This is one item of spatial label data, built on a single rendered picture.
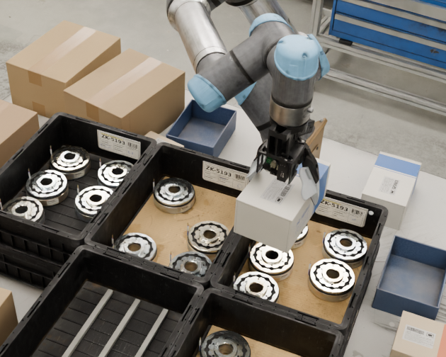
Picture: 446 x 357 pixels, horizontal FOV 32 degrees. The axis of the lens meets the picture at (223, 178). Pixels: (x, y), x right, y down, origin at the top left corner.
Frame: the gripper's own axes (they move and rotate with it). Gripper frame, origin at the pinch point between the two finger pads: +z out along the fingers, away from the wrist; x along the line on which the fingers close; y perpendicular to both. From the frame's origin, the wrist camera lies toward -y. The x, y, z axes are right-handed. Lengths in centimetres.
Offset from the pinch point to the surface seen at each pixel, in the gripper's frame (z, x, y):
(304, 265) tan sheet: 28.5, 4.4, -8.7
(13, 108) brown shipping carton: 26, -90, -20
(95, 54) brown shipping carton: 26, -86, -55
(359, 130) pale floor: 112, -29, -176
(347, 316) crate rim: 18.4, 20.2, 8.8
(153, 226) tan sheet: 28.5, -32.7, -2.3
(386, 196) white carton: 33, 13, -47
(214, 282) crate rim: 18.4, -7.7, 14.2
